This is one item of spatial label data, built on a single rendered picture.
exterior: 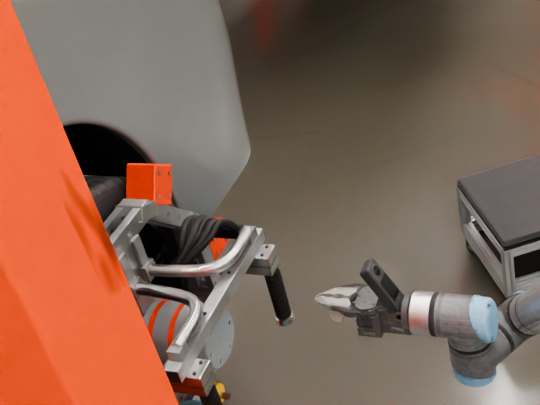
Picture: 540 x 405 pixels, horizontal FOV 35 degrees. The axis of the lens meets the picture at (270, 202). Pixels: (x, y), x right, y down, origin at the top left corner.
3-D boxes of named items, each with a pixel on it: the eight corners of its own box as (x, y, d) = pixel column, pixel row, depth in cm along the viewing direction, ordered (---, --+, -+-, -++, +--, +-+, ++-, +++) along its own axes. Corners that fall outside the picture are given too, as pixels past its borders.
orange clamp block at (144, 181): (142, 203, 188) (143, 163, 188) (173, 205, 185) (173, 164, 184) (124, 205, 182) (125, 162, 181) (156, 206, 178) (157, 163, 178)
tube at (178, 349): (138, 289, 175) (122, 250, 169) (221, 297, 167) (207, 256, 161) (96, 351, 162) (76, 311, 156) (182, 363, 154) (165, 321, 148)
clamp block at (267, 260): (243, 259, 189) (238, 240, 186) (280, 261, 185) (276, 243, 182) (235, 273, 185) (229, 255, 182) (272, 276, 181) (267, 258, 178)
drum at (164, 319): (159, 329, 194) (141, 282, 187) (243, 338, 186) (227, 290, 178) (130, 374, 184) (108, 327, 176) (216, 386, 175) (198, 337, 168)
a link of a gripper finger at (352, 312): (329, 315, 179) (370, 319, 176) (328, 310, 178) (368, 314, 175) (336, 300, 183) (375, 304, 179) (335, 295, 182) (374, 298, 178)
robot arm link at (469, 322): (493, 355, 169) (489, 320, 163) (431, 348, 174) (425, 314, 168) (501, 321, 175) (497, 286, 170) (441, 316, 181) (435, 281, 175)
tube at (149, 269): (180, 231, 189) (166, 192, 183) (258, 235, 181) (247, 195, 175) (144, 283, 177) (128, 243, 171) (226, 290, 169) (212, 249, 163)
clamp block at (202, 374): (177, 372, 164) (169, 352, 161) (218, 378, 160) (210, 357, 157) (165, 391, 160) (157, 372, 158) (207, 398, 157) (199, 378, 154)
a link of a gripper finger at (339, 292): (319, 313, 187) (358, 317, 183) (313, 293, 184) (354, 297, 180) (323, 304, 189) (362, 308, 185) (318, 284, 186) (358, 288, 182)
